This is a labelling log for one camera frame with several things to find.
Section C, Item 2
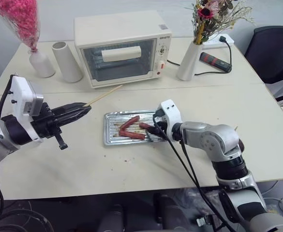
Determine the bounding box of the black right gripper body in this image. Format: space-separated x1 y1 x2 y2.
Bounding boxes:
153 110 171 139

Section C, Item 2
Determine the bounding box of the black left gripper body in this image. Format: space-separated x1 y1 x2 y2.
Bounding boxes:
30 102 69 151

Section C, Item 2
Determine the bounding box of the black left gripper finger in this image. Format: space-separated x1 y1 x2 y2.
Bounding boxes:
54 107 92 127
51 101 88 115

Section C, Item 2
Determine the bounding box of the silver ribbed metal tray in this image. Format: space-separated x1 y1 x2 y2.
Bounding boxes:
103 110 169 146

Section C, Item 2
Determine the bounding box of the white cylinder cup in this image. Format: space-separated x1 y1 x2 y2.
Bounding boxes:
51 41 83 84

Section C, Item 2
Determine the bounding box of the white bottle vase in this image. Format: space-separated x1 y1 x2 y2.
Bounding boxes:
29 48 56 79

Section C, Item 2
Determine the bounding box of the white tapered vase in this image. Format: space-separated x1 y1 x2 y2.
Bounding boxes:
175 41 205 82

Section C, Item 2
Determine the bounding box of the cream toaster oven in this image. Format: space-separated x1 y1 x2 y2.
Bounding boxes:
74 10 173 89

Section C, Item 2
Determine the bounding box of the black and red device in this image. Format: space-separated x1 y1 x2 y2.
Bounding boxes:
199 51 232 73

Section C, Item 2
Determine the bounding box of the pink flower bouquet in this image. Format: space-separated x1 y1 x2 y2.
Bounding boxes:
0 0 41 53

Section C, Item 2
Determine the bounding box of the white power strip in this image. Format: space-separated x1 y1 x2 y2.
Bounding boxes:
202 34 235 50

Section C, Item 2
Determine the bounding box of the dried flower bouquet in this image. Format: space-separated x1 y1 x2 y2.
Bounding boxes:
184 0 257 46

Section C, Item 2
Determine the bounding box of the black office chair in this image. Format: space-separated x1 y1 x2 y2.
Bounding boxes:
243 25 283 121

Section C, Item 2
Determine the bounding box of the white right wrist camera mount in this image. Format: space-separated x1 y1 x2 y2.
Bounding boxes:
155 99 182 141

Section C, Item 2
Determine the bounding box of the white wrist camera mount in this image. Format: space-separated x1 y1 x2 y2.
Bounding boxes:
155 99 182 141
9 74 45 117

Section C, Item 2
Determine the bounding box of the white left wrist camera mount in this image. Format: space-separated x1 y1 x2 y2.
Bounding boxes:
9 74 45 117

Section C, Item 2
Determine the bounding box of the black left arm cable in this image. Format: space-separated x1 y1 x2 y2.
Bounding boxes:
0 74 14 119

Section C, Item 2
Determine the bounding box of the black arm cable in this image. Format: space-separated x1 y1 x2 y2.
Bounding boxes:
152 113 237 232
0 74 14 119

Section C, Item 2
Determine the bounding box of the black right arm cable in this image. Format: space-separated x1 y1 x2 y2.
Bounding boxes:
152 113 237 232

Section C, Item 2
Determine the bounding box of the black power cord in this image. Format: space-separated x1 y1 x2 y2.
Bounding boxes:
167 36 233 76

